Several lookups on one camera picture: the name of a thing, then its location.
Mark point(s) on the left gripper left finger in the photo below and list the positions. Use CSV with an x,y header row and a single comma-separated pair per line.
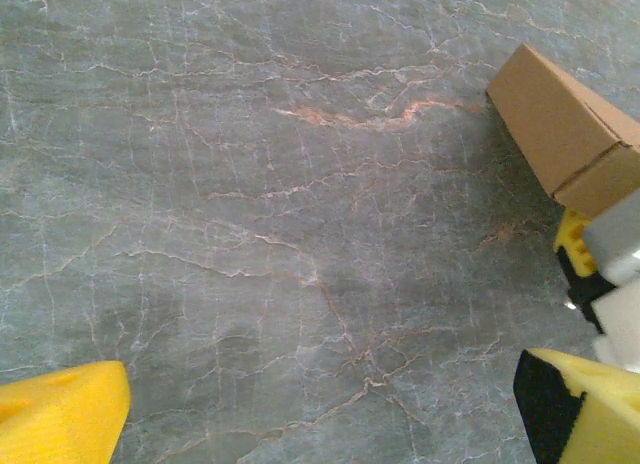
x,y
60,414

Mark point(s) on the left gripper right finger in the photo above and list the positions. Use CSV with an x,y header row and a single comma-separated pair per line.
x,y
600,414

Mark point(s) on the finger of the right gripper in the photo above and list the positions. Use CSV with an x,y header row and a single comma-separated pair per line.
x,y
580,264

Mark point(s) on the brown cardboard box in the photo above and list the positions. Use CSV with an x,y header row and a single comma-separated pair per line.
x,y
555,124

